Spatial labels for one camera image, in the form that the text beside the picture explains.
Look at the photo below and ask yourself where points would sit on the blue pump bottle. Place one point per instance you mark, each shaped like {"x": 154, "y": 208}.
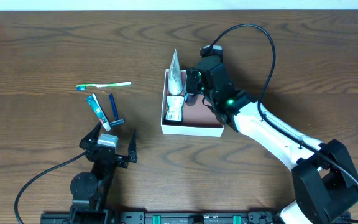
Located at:
{"x": 190, "y": 99}

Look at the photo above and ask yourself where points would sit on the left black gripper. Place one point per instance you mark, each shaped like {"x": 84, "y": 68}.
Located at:
{"x": 105, "y": 152}

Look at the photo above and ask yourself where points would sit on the white lotion tube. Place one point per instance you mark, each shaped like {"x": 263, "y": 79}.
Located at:
{"x": 175, "y": 84}

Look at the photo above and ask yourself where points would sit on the green white toothbrush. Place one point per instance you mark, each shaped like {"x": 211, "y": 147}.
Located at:
{"x": 84, "y": 86}

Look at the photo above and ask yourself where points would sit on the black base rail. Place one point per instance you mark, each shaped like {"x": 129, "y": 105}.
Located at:
{"x": 135, "y": 217}

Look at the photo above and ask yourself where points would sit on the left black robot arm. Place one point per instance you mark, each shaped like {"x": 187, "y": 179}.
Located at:
{"x": 90, "y": 189}

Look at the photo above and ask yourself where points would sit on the green white packet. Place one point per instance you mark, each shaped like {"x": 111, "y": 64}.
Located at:
{"x": 174, "y": 108}

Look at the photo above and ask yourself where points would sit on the blue disposable razor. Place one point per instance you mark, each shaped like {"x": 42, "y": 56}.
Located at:
{"x": 117, "y": 121}

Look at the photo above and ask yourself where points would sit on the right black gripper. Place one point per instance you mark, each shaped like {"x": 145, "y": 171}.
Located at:
{"x": 191, "y": 81}

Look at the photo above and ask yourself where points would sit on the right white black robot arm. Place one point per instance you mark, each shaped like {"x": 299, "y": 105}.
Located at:
{"x": 324, "y": 176}

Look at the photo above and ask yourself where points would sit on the teal toothpaste tube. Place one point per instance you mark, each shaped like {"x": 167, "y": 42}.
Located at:
{"x": 96, "y": 107}

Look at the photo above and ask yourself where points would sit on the white box pink interior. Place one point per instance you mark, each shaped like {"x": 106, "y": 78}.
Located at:
{"x": 198, "y": 120}

